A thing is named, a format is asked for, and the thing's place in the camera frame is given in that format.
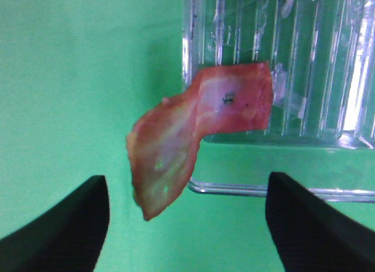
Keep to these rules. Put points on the bacon strip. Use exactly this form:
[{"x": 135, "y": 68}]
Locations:
[{"x": 163, "y": 144}]

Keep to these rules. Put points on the left clear plastic tray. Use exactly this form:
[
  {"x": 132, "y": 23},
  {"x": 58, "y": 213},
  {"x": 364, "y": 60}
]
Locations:
[{"x": 321, "y": 128}]

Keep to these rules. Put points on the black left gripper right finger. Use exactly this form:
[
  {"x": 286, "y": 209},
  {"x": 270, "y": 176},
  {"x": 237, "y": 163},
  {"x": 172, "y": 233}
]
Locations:
[{"x": 310, "y": 235}]

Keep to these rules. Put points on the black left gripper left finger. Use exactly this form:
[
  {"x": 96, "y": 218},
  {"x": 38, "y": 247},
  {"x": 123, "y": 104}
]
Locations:
[{"x": 67, "y": 237}]

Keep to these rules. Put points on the green tablecloth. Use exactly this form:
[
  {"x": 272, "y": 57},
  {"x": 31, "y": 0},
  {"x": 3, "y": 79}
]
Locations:
[{"x": 75, "y": 77}]

